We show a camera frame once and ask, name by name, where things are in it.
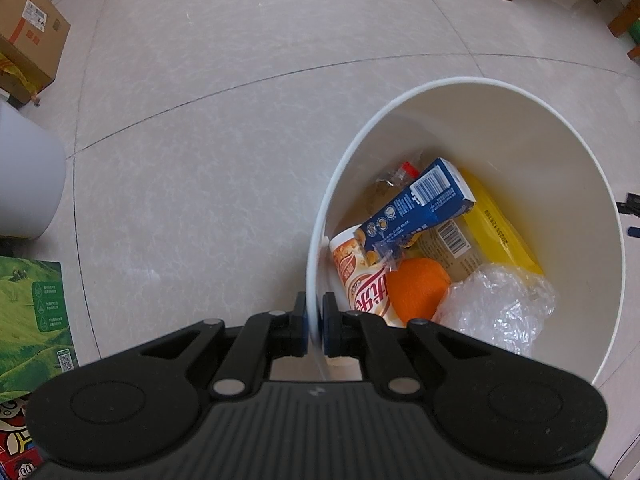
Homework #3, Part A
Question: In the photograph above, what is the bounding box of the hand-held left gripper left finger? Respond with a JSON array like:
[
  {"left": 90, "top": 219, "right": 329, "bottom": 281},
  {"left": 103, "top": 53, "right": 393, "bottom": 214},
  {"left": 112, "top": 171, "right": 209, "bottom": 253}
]
[{"left": 135, "top": 291, "right": 309, "bottom": 402}]

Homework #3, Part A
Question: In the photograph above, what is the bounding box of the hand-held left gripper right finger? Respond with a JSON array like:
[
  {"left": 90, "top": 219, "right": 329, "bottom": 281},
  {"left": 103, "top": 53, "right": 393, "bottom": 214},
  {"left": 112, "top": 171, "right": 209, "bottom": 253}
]
[{"left": 321, "top": 291, "right": 498, "bottom": 402}]

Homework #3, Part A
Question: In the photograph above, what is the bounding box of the orange peel half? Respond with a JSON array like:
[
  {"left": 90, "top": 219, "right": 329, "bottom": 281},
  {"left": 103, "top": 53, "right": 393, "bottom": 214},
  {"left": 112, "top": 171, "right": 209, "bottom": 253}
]
[{"left": 386, "top": 257, "right": 452, "bottom": 326}]

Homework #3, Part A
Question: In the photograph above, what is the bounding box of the yellow spout pouch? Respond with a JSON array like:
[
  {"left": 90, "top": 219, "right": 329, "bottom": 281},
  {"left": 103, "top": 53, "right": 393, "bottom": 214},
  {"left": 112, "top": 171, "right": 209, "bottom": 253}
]
[{"left": 410, "top": 167, "right": 546, "bottom": 282}]

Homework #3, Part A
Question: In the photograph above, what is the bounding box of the blue drink carton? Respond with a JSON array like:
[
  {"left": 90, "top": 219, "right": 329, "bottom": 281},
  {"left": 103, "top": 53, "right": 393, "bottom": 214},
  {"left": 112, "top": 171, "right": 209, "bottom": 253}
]
[{"left": 355, "top": 157, "right": 477, "bottom": 266}]

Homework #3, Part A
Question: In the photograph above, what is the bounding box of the white plastic trash bin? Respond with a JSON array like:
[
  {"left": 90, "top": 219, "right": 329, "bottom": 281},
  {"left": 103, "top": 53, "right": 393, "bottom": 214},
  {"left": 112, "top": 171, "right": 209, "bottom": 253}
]
[{"left": 306, "top": 76, "right": 628, "bottom": 387}]

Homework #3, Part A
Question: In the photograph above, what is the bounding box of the clear plastic wrap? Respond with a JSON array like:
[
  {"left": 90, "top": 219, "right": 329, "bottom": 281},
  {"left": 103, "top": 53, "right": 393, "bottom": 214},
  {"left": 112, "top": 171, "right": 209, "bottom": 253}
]
[{"left": 432, "top": 264, "right": 557, "bottom": 357}]

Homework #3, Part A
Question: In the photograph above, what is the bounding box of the green printed box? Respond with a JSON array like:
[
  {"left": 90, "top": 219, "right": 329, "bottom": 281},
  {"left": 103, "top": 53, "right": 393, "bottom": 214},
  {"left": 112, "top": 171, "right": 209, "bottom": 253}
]
[{"left": 0, "top": 255, "right": 78, "bottom": 399}]

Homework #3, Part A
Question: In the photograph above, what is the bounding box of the red cartoon box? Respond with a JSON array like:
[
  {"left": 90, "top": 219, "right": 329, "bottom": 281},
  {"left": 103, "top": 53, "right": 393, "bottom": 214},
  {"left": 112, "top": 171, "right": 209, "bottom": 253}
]
[{"left": 0, "top": 395, "right": 47, "bottom": 480}]

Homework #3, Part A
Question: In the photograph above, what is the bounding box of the brown cardboard box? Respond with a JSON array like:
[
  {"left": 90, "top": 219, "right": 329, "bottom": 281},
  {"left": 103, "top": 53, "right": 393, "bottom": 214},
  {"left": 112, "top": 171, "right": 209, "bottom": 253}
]
[{"left": 0, "top": 0, "right": 71, "bottom": 107}]

